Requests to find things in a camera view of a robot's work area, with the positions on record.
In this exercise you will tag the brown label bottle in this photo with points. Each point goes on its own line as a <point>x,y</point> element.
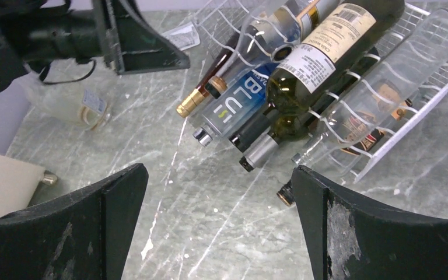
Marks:
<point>352,126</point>

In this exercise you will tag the dark green wine bottle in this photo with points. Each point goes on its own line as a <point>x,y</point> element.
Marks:
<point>352,28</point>

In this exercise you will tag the silver capped dark bottle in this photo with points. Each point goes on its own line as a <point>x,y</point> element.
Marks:
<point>288,129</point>

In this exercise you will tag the gold capped wine bottle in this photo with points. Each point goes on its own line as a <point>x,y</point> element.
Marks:
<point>215,81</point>

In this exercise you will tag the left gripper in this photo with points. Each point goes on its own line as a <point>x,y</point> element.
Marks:
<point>118,32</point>

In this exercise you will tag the white wire wine rack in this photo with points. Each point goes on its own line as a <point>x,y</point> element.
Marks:
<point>424,95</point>

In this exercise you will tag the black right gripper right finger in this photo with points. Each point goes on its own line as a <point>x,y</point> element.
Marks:
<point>351,236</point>

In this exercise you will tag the blue label water bottle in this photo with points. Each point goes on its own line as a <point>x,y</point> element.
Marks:
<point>223,116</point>

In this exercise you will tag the cream cylinder roll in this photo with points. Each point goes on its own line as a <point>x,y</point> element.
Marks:
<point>18,183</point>

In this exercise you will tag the clear bottle white label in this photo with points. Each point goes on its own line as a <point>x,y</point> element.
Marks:
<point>84,106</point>

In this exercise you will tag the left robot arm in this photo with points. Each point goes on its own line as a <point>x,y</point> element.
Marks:
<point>15,17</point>

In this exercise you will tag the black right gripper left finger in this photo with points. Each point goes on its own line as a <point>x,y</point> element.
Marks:
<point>85,234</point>

